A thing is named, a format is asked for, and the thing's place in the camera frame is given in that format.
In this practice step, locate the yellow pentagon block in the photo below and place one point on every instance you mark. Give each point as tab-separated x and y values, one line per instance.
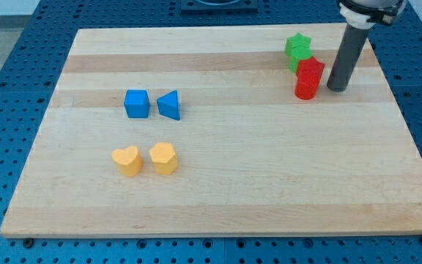
164	158

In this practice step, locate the red star block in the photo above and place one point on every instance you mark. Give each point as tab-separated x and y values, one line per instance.
311	65

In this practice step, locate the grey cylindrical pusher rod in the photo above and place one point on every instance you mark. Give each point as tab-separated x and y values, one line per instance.
347	57

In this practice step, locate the green circle block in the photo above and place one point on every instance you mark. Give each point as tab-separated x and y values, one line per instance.
296	55

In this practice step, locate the red circle block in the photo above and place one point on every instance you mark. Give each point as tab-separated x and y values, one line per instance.
307	85

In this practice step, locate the wooden board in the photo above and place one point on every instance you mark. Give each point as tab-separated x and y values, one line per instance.
253	159

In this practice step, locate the yellow heart block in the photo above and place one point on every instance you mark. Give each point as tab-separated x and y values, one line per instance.
129	161

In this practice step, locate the green star block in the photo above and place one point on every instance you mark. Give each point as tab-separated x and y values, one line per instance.
296	41

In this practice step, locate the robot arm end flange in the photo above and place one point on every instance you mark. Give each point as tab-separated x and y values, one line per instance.
363	14

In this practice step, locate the blue triangle block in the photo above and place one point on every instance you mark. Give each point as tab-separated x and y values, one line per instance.
168	105

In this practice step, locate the blue cube block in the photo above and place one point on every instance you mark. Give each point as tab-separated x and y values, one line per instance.
137	103

